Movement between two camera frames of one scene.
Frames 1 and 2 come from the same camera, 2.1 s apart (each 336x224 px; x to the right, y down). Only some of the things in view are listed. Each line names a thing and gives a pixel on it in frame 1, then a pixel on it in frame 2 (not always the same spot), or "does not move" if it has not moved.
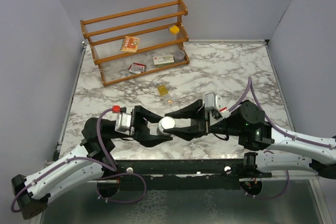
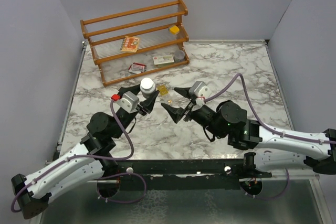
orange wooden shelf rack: (138, 42) does not move
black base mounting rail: (182, 174) does not move
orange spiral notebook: (129, 44) does not move
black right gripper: (198, 127) to (177, 113)
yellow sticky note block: (174, 29) does not move
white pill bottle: (166, 123) to (147, 87)
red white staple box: (137, 68) does not move
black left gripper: (139, 128) to (147, 105)
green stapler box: (163, 60) does not move
